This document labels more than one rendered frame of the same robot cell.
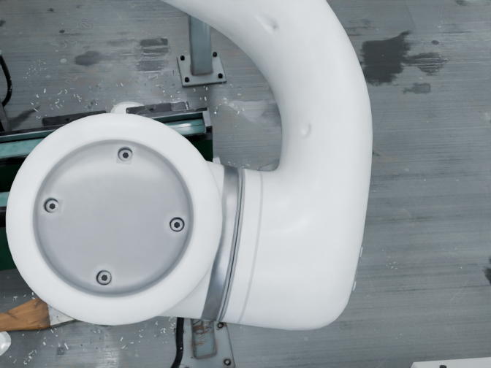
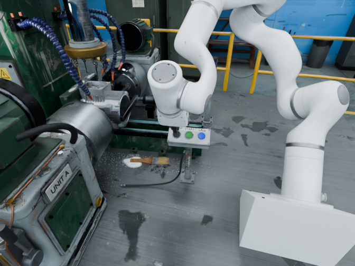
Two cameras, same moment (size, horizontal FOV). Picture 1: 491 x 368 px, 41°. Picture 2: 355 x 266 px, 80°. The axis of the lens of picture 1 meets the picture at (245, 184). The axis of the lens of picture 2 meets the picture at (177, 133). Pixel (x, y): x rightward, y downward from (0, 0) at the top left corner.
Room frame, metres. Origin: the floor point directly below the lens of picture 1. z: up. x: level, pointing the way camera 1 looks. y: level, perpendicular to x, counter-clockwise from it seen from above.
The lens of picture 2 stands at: (-0.30, -0.15, 1.56)
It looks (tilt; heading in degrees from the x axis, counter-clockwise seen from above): 35 degrees down; 20
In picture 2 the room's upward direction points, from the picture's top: straight up
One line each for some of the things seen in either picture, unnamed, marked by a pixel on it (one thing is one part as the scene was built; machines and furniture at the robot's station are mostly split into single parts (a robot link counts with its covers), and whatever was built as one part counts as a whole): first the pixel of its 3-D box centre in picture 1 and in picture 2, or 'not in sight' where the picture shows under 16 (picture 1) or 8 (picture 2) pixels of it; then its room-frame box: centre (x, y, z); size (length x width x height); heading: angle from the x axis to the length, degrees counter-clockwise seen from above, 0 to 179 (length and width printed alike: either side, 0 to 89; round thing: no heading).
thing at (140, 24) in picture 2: not in sight; (142, 51); (1.14, 0.65, 1.16); 0.33 x 0.26 x 0.42; 12
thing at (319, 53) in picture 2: not in sight; (318, 53); (5.46, -1.46, 0.30); 0.39 x 0.39 x 0.60
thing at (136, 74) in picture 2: not in sight; (127, 81); (0.84, 0.62, 1.04); 0.41 x 0.25 x 0.25; 12
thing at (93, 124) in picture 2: not in sight; (69, 144); (0.17, 0.48, 1.04); 0.37 x 0.25 x 0.25; 12
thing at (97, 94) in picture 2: not in sight; (96, 91); (0.51, 0.59, 1.11); 0.12 x 0.11 x 0.07; 102
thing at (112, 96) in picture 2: not in sight; (107, 108); (0.52, 0.55, 1.02); 0.20 x 0.19 x 0.19; 102
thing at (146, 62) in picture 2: not in sight; (139, 75); (1.10, 0.68, 0.99); 0.35 x 0.31 x 0.37; 12
